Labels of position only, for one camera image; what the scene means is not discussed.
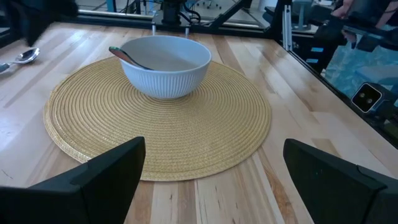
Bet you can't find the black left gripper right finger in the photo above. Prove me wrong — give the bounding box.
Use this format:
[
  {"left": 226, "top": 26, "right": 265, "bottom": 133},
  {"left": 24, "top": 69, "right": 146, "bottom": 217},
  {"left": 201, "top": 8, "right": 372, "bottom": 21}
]
[{"left": 283, "top": 138, "right": 398, "bottom": 224}]

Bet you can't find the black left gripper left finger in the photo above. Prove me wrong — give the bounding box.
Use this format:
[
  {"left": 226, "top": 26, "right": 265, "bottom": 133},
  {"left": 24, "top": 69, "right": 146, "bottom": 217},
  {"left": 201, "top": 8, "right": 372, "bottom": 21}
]
[{"left": 0, "top": 136, "right": 146, "bottom": 224}]

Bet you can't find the silver metal spoon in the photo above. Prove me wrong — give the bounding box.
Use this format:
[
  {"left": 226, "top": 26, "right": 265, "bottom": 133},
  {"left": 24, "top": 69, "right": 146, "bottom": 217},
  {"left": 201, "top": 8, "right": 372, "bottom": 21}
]
[{"left": 0, "top": 47, "right": 41, "bottom": 74}]

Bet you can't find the iridescent blue metal fork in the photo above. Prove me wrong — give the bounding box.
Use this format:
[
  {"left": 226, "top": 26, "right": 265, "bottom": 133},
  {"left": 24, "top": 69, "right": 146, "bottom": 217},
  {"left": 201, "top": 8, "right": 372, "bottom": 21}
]
[{"left": 108, "top": 46, "right": 154, "bottom": 71}]

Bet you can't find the round yellow woven placemat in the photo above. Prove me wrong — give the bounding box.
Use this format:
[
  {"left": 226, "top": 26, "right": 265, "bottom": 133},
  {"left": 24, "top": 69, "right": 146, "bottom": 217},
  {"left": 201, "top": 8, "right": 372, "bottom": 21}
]
[{"left": 42, "top": 55, "right": 272, "bottom": 182}]

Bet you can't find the blue patterned cloth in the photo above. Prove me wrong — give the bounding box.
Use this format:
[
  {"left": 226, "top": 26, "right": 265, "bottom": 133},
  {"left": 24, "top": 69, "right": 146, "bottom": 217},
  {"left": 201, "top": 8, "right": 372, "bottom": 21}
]
[{"left": 325, "top": 29, "right": 398, "bottom": 100}]

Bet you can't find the white ribbed ceramic bowl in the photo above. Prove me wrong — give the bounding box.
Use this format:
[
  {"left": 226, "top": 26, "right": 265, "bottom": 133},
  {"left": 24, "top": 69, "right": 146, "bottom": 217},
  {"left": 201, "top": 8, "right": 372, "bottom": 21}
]
[{"left": 118, "top": 35, "right": 213, "bottom": 100}]

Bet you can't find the black box with blue labels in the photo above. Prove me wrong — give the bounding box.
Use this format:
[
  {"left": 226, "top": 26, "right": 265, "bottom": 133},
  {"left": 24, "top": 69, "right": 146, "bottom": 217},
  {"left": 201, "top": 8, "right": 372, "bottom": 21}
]
[{"left": 292, "top": 30, "right": 327, "bottom": 74}]

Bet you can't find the office chair base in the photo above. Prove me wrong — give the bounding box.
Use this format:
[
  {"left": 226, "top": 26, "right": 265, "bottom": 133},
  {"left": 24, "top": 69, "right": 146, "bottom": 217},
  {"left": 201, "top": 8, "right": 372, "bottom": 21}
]
[{"left": 196, "top": 0, "right": 222, "bottom": 9}]

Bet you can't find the grey-green stool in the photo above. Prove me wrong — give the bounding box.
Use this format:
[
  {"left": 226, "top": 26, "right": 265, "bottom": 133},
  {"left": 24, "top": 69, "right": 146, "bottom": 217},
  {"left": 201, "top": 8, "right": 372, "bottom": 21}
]
[{"left": 291, "top": 0, "right": 313, "bottom": 32}]

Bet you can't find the person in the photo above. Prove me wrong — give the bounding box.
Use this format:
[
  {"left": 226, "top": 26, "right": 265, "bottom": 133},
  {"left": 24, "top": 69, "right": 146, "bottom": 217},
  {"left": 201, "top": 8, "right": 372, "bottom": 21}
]
[{"left": 312, "top": 0, "right": 398, "bottom": 52}]

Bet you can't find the black table-level camera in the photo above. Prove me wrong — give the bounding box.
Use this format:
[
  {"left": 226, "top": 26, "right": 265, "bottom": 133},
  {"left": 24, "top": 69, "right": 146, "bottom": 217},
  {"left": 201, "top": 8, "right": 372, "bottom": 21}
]
[{"left": 351, "top": 82, "right": 396, "bottom": 114}]

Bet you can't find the black cable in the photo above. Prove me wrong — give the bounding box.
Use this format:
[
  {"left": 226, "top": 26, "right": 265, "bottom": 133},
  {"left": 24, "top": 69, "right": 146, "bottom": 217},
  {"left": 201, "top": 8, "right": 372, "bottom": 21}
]
[{"left": 182, "top": 2, "right": 202, "bottom": 24}]

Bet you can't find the silver aluminium profile post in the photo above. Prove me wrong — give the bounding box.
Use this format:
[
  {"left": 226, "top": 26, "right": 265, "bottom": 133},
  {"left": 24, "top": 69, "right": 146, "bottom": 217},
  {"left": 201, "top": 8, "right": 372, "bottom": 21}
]
[{"left": 282, "top": 4, "right": 294, "bottom": 52}]

